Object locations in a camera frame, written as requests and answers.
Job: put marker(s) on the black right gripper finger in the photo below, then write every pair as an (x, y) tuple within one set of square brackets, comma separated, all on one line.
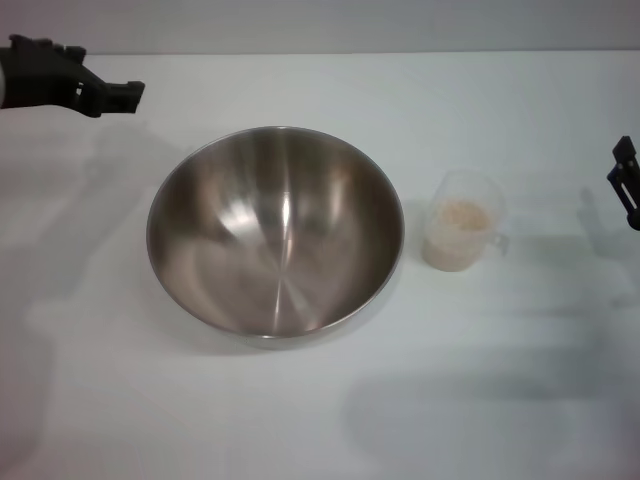
[(627, 175)]

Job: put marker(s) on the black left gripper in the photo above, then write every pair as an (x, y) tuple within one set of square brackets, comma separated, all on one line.
[(40, 75)]

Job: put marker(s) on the clear plastic measuring cup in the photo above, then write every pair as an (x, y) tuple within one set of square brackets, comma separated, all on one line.
[(494, 189)]

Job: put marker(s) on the uncooked rice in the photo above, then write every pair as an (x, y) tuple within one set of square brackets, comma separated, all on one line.
[(462, 217)]

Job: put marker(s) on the large stainless steel mixing bowl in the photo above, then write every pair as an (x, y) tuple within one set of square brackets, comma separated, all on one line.
[(280, 240)]

